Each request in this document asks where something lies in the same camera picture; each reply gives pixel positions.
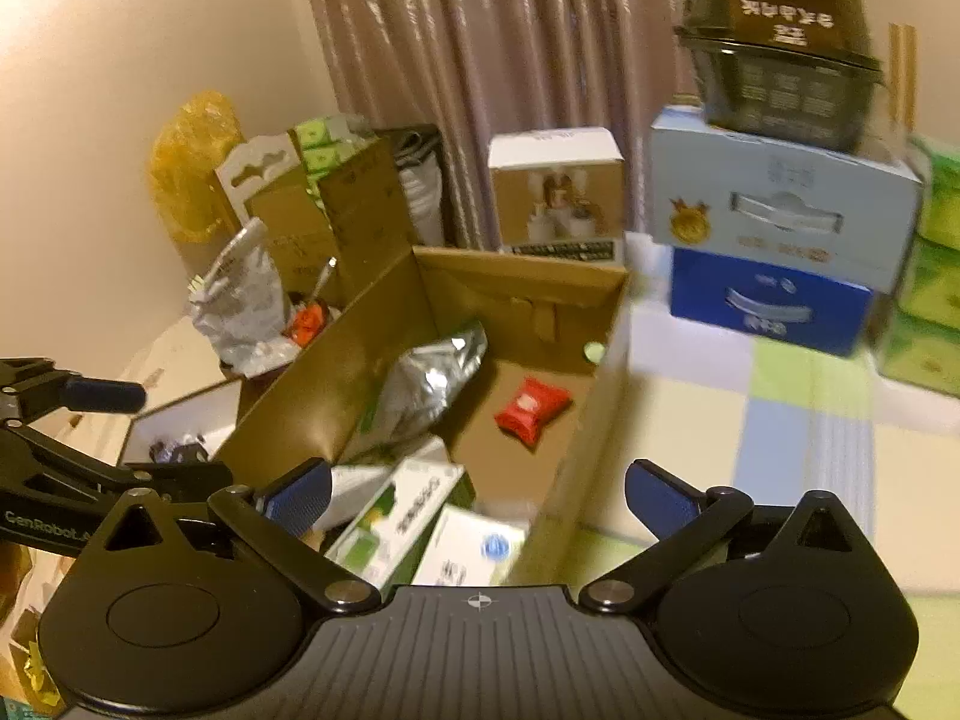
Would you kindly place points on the dark blue milk carton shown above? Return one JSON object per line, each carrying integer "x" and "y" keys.
{"x": 765, "y": 300}

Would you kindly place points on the small brown carton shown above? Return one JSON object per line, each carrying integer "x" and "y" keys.
{"x": 296, "y": 240}

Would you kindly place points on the green medicine box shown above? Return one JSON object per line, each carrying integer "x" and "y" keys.
{"x": 397, "y": 517}

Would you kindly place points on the black instant noodle container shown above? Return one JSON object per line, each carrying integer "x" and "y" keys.
{"x": 780, "y": 52}

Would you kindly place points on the white medicine box blue logo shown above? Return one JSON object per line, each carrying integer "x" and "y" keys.
{"x": 472, "y": 547}

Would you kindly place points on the bundle of green tissue packs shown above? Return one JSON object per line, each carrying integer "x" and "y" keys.
{"x": 930, "y": 277}

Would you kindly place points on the yellow wooden strip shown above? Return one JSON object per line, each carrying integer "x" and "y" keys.
{"x": 902, "y": 75}

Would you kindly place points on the small green tissue packs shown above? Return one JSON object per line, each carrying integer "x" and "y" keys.
{"x": 322, "y": 142}

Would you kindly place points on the small red packet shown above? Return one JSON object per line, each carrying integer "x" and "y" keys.
{"x": 531, "y": 411}

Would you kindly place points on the silver foil pouch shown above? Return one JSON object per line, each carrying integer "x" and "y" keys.
{"x": 420, "y": 390}

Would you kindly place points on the orange toy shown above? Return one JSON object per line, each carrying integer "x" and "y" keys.
{"x": 307, "y": 322}

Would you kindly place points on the low open cardboard box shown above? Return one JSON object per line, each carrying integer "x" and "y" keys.
{"x": 187, "y": 420}

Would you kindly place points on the white product box with photo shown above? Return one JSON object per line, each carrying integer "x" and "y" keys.
{"x": 555, "y": 195}

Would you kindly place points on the yellow plastic bag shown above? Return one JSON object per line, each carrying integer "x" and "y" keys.
{"x": 191, "y": 165}

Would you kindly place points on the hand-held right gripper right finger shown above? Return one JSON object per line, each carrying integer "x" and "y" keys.
{"x": 660, "y": 499}

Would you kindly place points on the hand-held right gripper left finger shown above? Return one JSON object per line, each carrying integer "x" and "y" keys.
{"x": 300, "y": 499}

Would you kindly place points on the light blue milk carton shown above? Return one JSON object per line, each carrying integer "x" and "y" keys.
{"x": 780, "y": 202}

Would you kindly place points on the brown cardboard box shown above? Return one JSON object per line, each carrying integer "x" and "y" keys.
{"x": 585, "y": 427}

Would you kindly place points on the metal tool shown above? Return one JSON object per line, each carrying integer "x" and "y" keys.
{"x": 324, "y": 281}

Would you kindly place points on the pink curtain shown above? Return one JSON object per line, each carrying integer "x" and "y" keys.
{"x": 487, "y": 37}

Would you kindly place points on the gold foil packets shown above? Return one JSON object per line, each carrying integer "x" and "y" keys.
{"x": 30, "y": 645}

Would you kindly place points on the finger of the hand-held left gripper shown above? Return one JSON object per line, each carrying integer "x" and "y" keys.
{"x": 105, "y": 396}
{"x": 187, "y": 478}

